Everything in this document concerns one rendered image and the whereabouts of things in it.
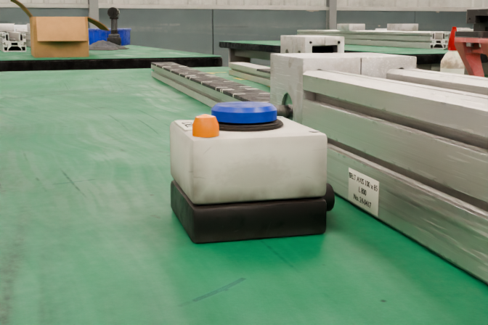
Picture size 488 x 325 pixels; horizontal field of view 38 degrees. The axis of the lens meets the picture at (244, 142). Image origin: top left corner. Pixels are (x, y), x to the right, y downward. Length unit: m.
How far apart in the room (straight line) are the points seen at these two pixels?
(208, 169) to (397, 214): 0.12
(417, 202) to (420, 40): 3.38
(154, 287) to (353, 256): 0.11
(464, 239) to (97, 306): 0.18
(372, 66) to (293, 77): 0.06
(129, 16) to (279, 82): 11.18
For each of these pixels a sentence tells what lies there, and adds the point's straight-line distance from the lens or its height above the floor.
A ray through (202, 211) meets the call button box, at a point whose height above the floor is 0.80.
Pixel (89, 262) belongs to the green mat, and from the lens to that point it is 0.38.
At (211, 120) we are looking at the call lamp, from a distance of 0.39.
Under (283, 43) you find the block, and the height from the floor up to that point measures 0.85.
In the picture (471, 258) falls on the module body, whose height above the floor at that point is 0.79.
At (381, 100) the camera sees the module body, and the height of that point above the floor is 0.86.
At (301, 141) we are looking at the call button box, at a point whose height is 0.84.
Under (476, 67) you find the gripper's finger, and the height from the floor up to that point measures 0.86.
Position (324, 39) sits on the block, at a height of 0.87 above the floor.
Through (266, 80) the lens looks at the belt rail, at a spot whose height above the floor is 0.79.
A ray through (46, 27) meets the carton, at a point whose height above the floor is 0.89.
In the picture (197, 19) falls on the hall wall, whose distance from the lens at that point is 12.07.
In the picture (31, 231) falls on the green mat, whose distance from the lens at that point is 0.44.
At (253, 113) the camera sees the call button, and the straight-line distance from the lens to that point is 0.41.
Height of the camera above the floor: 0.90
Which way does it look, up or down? 9 degrees down
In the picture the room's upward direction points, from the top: straight up
